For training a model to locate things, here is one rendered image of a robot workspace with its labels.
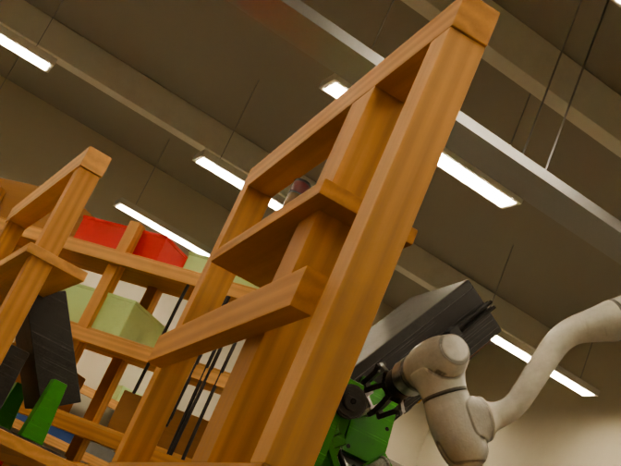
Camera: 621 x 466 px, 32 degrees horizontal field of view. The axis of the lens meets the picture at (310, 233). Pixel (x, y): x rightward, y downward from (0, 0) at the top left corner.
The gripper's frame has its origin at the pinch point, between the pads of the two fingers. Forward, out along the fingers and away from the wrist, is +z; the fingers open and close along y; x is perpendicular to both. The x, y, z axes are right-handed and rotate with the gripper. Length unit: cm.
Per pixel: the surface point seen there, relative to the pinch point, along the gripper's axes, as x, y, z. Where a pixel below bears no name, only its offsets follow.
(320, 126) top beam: -23, 74, -1
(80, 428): -39, 68, 305
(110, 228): -101, 173, 317
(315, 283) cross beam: 32, 21, -50
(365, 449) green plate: 2.4, -9.9, 4.5
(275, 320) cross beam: 34, 20, -34
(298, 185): -17, 63, 11
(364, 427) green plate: 0.0, -4.9, 4.4
